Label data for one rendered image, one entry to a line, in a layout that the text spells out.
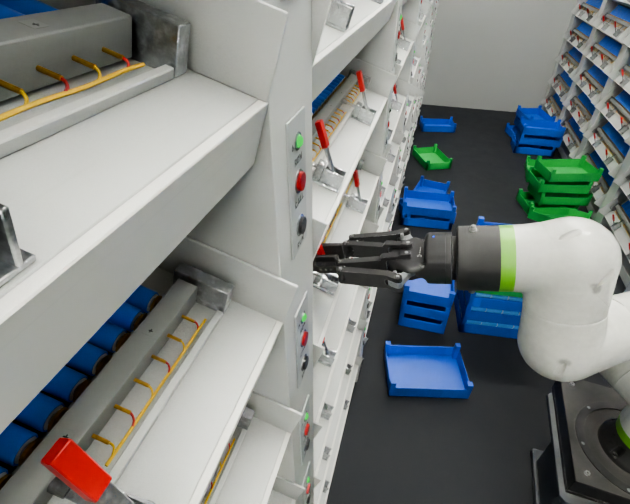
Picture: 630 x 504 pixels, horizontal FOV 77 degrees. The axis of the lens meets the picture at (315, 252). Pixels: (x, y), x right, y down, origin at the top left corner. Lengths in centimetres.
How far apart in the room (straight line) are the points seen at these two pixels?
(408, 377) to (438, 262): 115
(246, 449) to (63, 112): 40
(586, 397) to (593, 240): 89
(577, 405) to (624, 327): 72
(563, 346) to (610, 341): 7
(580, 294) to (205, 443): 46
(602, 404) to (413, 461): 58
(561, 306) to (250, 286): 40
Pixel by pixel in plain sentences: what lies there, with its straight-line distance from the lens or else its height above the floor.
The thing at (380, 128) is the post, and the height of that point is 101.
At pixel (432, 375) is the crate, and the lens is 171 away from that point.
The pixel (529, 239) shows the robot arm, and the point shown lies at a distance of 57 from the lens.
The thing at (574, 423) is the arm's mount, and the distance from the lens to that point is 134.
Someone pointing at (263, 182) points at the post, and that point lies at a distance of 29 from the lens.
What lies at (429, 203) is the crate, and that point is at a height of 8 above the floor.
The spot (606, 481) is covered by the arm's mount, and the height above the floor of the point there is 34.
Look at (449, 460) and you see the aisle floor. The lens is 155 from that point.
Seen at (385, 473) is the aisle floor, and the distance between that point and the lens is 149.
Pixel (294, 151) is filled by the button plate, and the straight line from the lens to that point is 31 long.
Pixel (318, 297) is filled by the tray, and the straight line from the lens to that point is 65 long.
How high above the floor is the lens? 135
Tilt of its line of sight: 38 degrees down
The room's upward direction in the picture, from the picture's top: straight up
